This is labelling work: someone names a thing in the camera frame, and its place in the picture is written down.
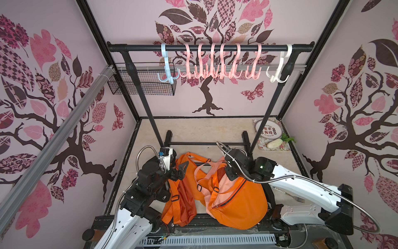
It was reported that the salmon pink sling bag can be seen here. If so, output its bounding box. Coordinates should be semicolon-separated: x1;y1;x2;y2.
194;157;236;209

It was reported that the bright orange sling bag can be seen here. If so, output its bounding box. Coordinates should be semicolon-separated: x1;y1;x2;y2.
204;177;268;230

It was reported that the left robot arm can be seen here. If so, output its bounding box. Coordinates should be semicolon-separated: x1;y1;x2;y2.
95;147;189;249

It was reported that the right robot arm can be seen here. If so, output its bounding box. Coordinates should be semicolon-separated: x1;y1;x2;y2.
216;141;381;235

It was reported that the orange flat bag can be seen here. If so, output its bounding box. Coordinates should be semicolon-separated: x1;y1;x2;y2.
176;152;211;189

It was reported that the pink plastic hook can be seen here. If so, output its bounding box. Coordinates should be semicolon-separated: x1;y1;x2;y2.
218;44;230;80
245;44;262;80
229;44;242;79
194;44;206;79
178;44;192;79
205;44;219;78

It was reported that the pink plastic hook rightmost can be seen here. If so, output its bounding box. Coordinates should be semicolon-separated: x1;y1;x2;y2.
245;44;262;80

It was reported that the white plastic hook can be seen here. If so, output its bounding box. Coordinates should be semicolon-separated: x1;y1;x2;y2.
266;44;293;83

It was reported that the light blue plastic hook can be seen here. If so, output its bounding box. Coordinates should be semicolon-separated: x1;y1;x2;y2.
158;44;180;85

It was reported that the dark orange backpack left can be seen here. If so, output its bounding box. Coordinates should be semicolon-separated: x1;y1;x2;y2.
161;179;197;227

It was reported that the white toy radish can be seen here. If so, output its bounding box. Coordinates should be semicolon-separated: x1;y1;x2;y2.
266;139;284;150

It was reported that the white round printed plate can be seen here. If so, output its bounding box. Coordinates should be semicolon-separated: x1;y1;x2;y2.
261;120;283;140

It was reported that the metal fork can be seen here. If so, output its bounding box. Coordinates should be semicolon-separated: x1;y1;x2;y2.
286;193;306;203

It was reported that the black clothes rack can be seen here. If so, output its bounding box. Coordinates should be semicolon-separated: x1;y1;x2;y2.
106;42;315;156

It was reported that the white slotted cable duct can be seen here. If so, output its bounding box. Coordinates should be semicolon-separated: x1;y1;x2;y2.
137;234;276;248

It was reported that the black wire basket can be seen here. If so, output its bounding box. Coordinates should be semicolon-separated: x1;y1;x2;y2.
108;68;177;96

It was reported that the grey aluminium rail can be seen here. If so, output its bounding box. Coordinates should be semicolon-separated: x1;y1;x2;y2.
1;65;115;232

